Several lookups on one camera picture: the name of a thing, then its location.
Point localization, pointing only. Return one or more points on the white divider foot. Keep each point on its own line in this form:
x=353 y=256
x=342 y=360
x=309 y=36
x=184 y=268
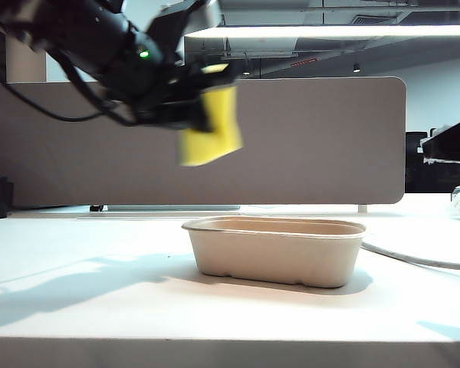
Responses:
x=362 y=209

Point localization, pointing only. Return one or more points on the black divider clamp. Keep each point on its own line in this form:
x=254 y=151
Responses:
x=96 y=208

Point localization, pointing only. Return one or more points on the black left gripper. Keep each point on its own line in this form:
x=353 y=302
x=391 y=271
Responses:
x=145 y=84

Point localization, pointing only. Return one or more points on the yellow cleaning sponge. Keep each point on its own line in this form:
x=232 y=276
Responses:
x=214 y=145

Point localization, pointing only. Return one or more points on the beige paper lunch box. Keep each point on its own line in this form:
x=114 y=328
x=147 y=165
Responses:
x=268 y=260

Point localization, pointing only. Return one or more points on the grey desk divider panel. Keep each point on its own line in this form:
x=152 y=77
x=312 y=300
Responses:
x=310 y=145

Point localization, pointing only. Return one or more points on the grey rail under divider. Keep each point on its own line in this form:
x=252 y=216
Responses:
x=168 y=208

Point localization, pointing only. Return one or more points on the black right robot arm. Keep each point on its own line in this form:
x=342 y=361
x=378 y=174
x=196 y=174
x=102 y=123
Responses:
x=456 y=142

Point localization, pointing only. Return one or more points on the beige pillar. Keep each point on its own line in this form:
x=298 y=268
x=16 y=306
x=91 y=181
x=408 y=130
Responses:
x=23 y=67

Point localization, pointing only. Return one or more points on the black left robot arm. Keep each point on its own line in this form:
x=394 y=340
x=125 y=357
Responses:
x=80 y=30

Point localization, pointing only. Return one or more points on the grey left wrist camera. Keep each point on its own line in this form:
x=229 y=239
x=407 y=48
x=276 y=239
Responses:
x=199 y=17

